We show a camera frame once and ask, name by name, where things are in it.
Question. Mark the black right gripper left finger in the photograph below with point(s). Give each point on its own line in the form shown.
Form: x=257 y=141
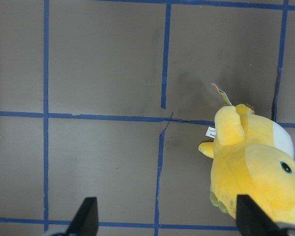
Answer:
x=85 y=221

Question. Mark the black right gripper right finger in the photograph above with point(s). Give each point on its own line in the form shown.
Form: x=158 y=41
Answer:
x=251 y=220

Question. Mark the yellow plush toy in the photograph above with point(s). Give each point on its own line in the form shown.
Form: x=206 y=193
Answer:
x=252 y=155

